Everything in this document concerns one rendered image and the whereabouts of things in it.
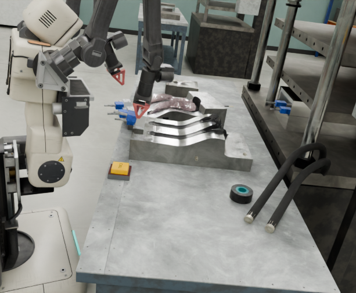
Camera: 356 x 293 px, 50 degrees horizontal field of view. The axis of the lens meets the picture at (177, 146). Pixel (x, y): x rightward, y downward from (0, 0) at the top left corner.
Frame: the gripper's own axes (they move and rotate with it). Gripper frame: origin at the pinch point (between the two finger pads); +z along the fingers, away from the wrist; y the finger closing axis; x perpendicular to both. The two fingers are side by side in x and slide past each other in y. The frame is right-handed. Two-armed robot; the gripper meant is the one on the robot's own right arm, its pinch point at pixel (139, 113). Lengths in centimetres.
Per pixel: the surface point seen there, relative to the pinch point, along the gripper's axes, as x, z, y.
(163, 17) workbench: -12, 69, 420
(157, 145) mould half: -10.0, 7.3, -8.7
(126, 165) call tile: 0.4, 11.1, -21.3
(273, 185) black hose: -51, -1, -29
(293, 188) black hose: -59, -2, -30
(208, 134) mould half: -29.0, -0.6, -4.4
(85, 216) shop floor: 16, 107, 45
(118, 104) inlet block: 9.8, 16.6, 34.1
